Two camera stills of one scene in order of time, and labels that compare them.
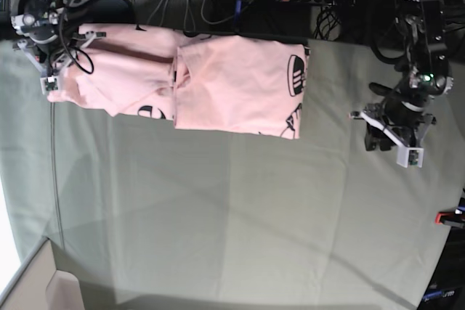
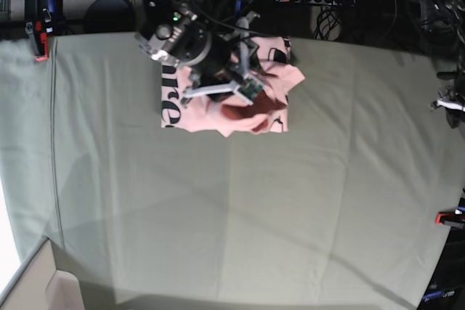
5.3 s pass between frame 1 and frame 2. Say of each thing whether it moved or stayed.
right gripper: moved
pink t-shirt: moved
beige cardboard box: stayed
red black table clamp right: stayed
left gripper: moved
